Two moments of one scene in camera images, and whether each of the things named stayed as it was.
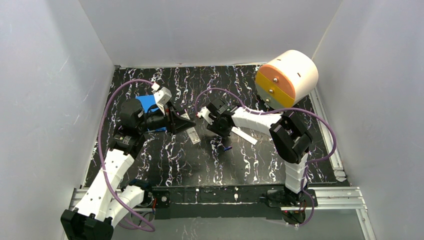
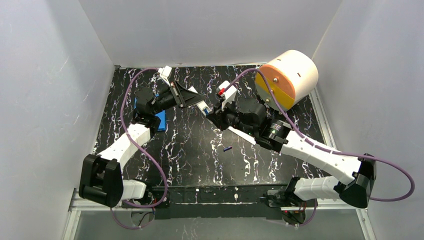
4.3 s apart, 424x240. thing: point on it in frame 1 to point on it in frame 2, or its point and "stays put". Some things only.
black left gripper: (171, 118) to (176, 94)
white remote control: (192, 132) to (201, 105)
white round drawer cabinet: (286, 79) stays put
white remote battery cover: (244, 136) stays put
